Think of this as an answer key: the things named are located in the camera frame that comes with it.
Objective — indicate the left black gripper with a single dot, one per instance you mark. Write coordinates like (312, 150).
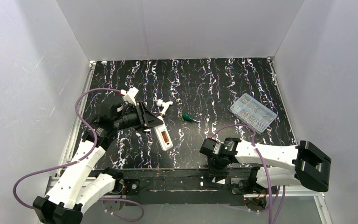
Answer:
(141, 114)

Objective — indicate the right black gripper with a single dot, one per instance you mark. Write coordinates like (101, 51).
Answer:
(304, 162)

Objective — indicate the white remote control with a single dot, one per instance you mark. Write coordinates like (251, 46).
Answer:
(163, 136)

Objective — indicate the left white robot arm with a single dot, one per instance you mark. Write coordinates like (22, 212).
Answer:
(68, 199)

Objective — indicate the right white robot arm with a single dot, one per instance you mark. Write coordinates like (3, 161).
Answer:
(304, 164)

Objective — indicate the white plastic faucet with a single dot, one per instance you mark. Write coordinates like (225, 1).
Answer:
(164, 105)

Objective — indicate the clear plastic screw box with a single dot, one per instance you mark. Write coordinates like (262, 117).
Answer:
(253, 113)

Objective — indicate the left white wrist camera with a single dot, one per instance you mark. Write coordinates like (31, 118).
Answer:
(129, 96)

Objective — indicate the green handled screwdriver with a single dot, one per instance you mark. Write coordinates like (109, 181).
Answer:
(187, 117)

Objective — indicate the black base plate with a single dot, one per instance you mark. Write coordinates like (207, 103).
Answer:
(182, 186)

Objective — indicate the aluminium frame rail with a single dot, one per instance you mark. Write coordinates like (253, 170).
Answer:
(293, 190)

